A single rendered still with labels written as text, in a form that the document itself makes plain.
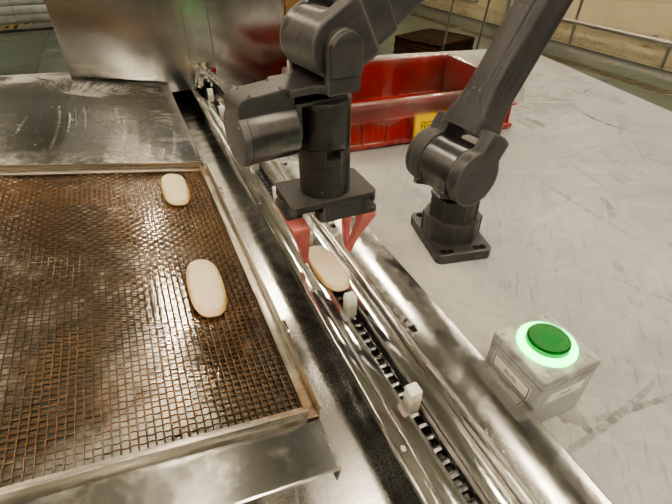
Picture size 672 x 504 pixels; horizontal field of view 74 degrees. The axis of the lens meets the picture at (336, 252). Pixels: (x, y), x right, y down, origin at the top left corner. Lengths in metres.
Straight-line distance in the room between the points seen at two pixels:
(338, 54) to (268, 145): 0.10
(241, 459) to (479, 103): 0.48
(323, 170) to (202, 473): 0.30
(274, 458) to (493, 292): 0.38
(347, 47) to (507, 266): 0.40
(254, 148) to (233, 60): 0.87
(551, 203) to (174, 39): 0.93
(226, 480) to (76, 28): 1.06
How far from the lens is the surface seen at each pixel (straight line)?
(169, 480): 0.37
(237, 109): 0.42
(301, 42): 0.44
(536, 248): 0.74
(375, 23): 0.45
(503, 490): 0.43
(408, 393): 0.44
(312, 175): 0.48
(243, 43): 1.28
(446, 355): 0.48
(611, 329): 0.64
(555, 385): 0.46
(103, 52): 1.25
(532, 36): 0.63
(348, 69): 0.43
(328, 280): 0.56
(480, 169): 0.60
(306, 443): 0.38
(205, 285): 0.49
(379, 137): 0.98
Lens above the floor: 1.22
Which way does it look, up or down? 37 degrees down
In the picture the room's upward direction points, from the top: straight up
